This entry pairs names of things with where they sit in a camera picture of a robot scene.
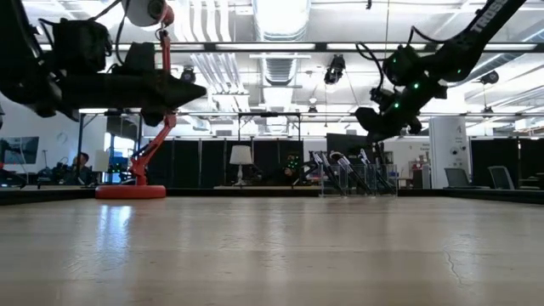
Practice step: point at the dark wall screen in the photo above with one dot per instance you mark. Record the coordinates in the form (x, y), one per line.
(19, 149)

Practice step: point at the person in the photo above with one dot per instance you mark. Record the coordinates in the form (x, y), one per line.
(81, 168)

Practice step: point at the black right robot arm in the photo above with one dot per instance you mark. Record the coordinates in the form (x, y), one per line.
(480, 30)

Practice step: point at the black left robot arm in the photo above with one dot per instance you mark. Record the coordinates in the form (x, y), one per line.
(25, 64)

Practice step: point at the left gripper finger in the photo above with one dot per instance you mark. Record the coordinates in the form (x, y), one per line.
(183, 94)

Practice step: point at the grey chair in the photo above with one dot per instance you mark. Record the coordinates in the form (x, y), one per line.
(503, 177)
(459, 177)

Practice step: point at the white pillar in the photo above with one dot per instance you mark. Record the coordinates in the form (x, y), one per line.
(448, 153)

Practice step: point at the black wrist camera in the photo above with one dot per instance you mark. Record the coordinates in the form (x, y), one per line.
(140, 57)
(381, 97)

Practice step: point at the black monitor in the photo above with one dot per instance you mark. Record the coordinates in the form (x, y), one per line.
(346, 144)

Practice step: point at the makeup brush with pale head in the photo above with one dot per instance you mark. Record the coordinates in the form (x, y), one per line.
(318, 159)

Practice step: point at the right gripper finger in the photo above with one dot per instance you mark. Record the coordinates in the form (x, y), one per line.
(374, 123)

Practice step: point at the red desk lamp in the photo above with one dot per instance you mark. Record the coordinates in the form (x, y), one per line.
(129, 192)

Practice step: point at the black overhead camera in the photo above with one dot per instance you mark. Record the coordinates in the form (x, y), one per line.
(336, 69)

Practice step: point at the white table lamp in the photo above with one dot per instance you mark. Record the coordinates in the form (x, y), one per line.
(241, 155)

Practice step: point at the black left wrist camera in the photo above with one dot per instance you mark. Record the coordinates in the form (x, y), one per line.
(140, 57)

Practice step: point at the black partition wall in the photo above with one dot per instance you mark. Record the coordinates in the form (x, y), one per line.
(191, 163)

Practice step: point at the black aluminium table frame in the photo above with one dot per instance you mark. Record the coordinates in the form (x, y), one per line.
(255, 192)

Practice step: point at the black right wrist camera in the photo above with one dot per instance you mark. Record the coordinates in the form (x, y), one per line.
(381, 97)

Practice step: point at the black overhead beam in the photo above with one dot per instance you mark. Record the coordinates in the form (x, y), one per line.
(272, 47)

